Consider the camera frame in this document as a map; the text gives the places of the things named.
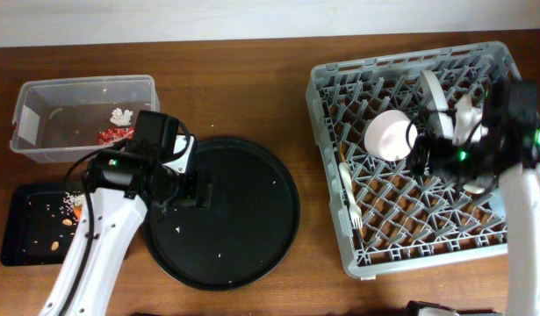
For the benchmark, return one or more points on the black rectangular tray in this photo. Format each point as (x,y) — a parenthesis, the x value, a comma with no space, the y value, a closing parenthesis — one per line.
(17,249)

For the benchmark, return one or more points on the round black tray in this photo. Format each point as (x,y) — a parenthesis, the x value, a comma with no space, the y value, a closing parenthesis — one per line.
(244,233)

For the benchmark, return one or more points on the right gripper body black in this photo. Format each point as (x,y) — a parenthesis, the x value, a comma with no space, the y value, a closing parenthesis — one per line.
(459,164)

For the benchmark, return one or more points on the red snack wrapper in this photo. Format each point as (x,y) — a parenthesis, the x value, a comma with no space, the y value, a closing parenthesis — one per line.
(113,135)

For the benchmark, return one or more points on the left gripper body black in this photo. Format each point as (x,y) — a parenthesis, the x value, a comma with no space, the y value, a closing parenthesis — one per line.
(187,190)

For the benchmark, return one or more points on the grey dishwasher rack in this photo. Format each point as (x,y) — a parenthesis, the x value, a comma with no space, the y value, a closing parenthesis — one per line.
(409,222)

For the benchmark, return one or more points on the grey plate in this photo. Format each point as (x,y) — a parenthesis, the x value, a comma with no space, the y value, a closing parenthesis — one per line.
(439,120)

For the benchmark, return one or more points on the pile of rice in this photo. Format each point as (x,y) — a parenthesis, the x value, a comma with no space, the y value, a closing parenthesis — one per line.
(73,201)

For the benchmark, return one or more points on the crumpled white tissue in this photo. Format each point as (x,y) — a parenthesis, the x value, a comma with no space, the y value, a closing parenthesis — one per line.
(121,117)

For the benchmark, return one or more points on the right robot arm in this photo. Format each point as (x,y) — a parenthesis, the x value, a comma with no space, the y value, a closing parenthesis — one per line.
(501,148)

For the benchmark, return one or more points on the cream cup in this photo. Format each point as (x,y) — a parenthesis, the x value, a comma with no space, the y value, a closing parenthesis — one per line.
(476,188)

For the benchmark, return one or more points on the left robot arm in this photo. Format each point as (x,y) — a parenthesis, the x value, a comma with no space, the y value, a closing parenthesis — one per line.
(124,185)

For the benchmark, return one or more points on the orange carrot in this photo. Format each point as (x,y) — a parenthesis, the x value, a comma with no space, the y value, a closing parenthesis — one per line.
(77,210)

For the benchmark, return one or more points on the blue cup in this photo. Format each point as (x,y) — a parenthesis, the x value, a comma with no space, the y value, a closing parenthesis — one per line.
(496,204)

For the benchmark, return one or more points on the clear plastic bin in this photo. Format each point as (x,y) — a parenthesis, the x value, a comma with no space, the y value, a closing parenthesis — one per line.
(59,120)

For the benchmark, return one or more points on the wooden chopstick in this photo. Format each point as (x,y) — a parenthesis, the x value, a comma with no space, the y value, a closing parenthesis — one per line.
(357,232)

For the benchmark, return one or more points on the white plastic fork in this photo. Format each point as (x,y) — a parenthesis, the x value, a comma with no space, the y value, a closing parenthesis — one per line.
(354,210)

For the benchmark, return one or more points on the pink saucer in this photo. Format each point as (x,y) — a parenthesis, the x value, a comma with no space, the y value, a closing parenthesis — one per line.
(390,136)

